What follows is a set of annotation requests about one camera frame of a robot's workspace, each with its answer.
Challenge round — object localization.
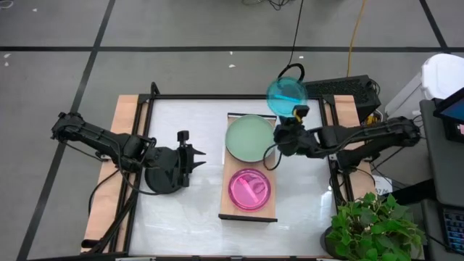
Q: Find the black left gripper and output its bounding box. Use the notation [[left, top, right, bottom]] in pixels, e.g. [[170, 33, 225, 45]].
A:
[[154, 144, 207, 188]]

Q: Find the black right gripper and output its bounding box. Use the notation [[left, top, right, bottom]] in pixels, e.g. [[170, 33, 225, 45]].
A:
[[274, 115, 320, 157]]

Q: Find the blue transparent plate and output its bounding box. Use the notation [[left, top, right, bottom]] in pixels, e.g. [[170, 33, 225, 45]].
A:
[[266, 75, 309, 117]]

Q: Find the light green plate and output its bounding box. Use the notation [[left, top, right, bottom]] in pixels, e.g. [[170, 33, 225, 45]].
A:
[[224, 114, 277, 163]]

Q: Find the black plate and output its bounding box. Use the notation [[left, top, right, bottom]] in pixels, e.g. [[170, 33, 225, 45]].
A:
[[144, 165, 183, 195]]

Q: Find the pink transparent plate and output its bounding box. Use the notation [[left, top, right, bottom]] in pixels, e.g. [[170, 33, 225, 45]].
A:
[[228, 167, 272, 212]]

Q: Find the wooden side board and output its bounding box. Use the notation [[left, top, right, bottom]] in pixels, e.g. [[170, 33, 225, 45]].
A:
[[332, 94, 378, 201], [80, 94, 150, 254]]

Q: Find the white paper label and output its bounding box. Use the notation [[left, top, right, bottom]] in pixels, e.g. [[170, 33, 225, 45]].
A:
[[372, 175, 394, 196]]

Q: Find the black plant pot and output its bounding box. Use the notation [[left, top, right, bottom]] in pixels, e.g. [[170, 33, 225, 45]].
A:
[[319, 226, 351, 261]]

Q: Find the green leafy plant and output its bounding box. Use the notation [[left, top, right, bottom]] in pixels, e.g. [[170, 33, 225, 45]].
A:
[[325, 191, 428, 261]]

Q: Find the white lidded waste bin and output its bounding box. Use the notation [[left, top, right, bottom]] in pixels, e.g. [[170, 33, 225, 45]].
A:
[[384, 53, 464, 120]]

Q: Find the gray desk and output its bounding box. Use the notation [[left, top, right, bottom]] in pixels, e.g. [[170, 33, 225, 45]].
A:
[[419, 98, 464, 261]]

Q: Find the black tablet monitor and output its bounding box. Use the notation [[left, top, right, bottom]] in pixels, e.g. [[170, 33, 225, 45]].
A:
[[433, 86, 464, 144]]

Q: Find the black keyboard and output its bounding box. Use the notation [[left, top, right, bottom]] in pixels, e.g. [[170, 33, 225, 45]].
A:
[[439, 207, 464, 255]]

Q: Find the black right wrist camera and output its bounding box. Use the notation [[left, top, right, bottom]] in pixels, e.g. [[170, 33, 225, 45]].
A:
[[291, 104, 311, 124]]

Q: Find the wooden shelf with black frame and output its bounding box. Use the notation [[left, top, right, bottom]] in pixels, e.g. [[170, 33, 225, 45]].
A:
[[218, 112, 278, 223]]

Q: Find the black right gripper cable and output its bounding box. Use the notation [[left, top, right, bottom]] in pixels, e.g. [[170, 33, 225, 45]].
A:
[[262, 142, 286, 172]]

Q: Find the black table frame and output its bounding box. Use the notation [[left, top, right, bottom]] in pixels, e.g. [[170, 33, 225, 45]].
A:
[[81, 81, 355, 261]]

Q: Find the black floor cable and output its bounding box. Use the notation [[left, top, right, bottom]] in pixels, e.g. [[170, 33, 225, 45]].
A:
[[277, 0, 306, 83]]

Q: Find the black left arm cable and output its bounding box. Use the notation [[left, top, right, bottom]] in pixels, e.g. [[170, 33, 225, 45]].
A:
[[88, 144, 162, 218]]

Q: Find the yellow floor cable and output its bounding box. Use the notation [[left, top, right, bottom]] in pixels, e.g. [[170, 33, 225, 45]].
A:
[[346, 0, 370, 78]]

